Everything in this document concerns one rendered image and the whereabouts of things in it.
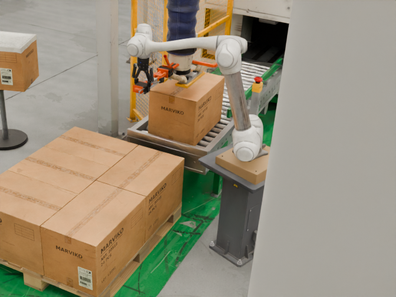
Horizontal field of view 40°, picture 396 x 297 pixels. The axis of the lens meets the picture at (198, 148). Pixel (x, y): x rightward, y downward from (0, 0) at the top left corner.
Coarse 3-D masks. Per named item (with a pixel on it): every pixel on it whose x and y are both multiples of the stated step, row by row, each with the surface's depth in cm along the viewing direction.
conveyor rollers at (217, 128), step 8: (248, 64) 607; (256, 64) 605; (240, 72) 578; (248, 72) 582; (256, 72) 588; (264, 72) 585; (248, 80) 565; (224, 88) 540; (224, 96) 523; (224, 104) 506; (224, 112) 490; (224, 120) 474; (216, 128) 459; (208, 136) 452; (200, 144) 437
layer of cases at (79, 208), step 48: (48, 144) 416; (96, 144) 421; (0, 192) 357; (48, 192) 360; (96, 192) 364; (144, 192) 368; (0, 240) 352; (48, 240) 331; (96, 240) 321; (144, 240) 383; (96, 288) 332
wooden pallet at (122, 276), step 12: (180, 204) 431; (180, 216) 438; (168, 228) 421; (156, 240) 407; (144, 252) 387; (12, 264) 357; (132, 264) 382; (24, 276) 357; (36, 276) 352; (120, 276) 370; (36, 288) 357; (72, 288) 341; (108, 288) 347
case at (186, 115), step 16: (176, 80) 440; (208, 80) 445; (224, 80) 456; (160, 96) 417; (176, 96) 412; (192, 96) 415; (208, 96) 428; (160, 112) 424; (176, 112) 418; (192, 112) 412; (208, 112) 438; (160, 128) 430; (176, 128) 424; (192, 128) 418; (208, 128) 449; (192, 144) 425
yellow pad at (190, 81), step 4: (196, 72) 417; (200, 72) 418; (204, 72) 421; (184, 76) 411; (188, 76) 403; (196, 76) 411; (200, 76) 415; (188, 80) 403; (192, 80) 405; (196, 80) 409; (176, 84) 397; (180, 84) 396; (184, 84) 397; (188, 84) 397
